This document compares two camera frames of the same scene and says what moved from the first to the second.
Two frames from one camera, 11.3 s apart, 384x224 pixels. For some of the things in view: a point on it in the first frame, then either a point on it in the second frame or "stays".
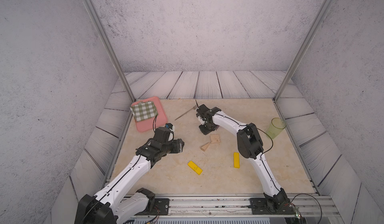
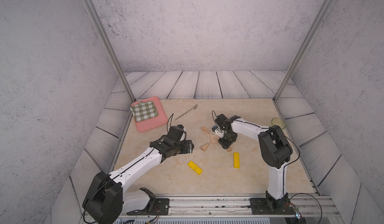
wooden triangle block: [204, 147] stays
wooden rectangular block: [215, 140] stays
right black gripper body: [205, 128] to [226, 140]
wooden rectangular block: [214, 137] stays
